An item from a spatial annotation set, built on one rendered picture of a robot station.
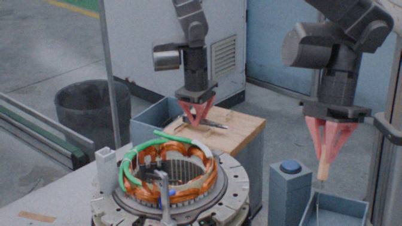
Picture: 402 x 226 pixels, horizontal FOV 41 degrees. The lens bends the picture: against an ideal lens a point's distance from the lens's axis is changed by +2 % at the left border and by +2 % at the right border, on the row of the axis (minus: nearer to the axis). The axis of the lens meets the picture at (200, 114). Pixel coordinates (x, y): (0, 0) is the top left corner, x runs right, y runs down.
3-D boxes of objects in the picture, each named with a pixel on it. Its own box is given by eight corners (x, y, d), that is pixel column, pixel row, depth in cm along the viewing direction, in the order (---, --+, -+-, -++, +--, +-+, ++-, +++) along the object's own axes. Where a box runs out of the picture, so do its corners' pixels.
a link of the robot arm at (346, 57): (373, 36, 84) (353, 34, 89) (334, 31, 82) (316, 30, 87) (365, 80, 85) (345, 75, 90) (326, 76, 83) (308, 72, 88)
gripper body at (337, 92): (349, 121, 82) (358, 73, 81) (296, 108, 89) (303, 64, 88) (371, 120, 86) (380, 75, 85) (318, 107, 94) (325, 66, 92)
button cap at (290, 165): (288, 174, 118) (288, 170, 118) (278, 165, 121) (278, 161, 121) (302, 169, 120) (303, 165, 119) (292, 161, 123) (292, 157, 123)
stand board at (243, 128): (161, 140, 132) (160, 131, 131) (201, 110, 146) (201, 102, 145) (230, 161, 122) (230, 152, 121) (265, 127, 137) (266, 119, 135)
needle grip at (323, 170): (316, 179, 89) (322, 144, 88) (317, 177, 90) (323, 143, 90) (326, 181, 88) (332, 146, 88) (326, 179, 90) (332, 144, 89)
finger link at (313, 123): (334, 169, 84) (344, 112, 82) (297, 157, 89) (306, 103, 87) (356, 165, 89) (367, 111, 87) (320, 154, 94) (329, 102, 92)
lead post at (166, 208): (169, 232, 93) (166, 176, 87) (160, 225, 95) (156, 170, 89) (177, 227, 94) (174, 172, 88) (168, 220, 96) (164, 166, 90)
